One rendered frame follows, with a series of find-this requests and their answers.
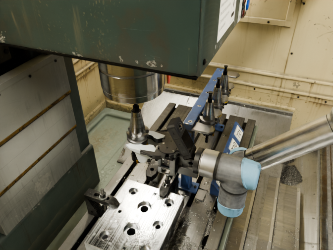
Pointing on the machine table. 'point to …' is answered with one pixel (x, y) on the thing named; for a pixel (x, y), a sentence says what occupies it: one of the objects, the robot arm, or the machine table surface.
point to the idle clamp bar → (154, 177)
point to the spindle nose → (130, 84)
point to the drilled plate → (129, 202)
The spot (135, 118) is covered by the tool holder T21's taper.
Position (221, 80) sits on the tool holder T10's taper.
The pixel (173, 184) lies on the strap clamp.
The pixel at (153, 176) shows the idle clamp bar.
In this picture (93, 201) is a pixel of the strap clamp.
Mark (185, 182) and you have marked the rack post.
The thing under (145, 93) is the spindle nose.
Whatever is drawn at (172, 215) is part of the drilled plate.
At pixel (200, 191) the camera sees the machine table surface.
